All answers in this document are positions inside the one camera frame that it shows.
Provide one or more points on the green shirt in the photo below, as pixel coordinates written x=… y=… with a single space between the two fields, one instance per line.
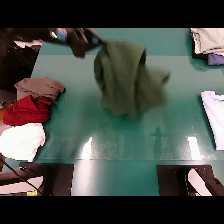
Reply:
x=125 y=80

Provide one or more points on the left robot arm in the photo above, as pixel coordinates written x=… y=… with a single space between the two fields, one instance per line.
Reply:
x=77 y=42

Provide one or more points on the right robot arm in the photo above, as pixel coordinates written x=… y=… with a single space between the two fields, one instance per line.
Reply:
x=170 y=180

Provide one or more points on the brown garment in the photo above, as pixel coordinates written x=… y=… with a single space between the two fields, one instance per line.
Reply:
x=40 y=87

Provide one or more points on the red garment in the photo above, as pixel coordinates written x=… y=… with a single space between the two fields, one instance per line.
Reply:
x=28 y=110

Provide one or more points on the white garment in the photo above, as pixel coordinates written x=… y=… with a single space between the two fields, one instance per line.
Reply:
x=21 y=141

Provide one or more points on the white T-shirt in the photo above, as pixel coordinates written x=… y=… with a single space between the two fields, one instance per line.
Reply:
x=216 y=116

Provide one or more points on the black garment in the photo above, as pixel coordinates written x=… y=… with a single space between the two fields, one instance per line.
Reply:
x=199 y=55

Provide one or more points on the purple garment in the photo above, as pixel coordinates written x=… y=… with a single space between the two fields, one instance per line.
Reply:
x=216 y=59

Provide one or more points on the beige garment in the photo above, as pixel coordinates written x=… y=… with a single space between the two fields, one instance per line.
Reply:
x=210 y=39

